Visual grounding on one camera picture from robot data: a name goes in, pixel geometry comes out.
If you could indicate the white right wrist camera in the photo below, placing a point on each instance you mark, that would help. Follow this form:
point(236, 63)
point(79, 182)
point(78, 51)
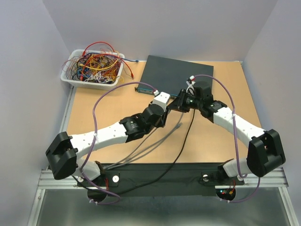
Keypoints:
point(190, 82)

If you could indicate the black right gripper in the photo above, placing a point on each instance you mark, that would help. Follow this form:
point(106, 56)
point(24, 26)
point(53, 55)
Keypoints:
point(178, 103)

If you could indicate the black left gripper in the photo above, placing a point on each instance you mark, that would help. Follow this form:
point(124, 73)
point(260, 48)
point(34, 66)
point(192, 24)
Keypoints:
point(162, 122)

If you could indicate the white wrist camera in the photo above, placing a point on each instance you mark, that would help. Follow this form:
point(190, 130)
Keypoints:
point(162, 100)
point(190, 82)

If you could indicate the aluminium frame rail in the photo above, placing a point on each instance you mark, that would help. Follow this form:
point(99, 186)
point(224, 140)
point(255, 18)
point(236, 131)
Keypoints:
point(46, 180)

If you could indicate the white plastic basket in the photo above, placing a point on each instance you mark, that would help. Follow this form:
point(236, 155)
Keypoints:
point(93, 69)

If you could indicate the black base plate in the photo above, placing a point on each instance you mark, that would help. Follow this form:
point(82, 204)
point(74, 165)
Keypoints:
point(165, 179)

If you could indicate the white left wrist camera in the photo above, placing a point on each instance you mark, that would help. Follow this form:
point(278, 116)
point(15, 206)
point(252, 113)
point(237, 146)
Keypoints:
point(162, 100)

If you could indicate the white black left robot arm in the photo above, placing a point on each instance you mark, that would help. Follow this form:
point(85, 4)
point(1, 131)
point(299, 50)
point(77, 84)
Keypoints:
point(65, 154)

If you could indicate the grey ethernet cable short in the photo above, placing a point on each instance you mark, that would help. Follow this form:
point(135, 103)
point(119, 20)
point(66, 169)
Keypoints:
point(138, 154)

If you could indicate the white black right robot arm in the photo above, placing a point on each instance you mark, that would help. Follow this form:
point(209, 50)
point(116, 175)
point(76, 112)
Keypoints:
point(265, 150)

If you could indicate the teal network switch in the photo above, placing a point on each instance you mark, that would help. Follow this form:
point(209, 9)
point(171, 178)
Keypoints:
point(170, 75)

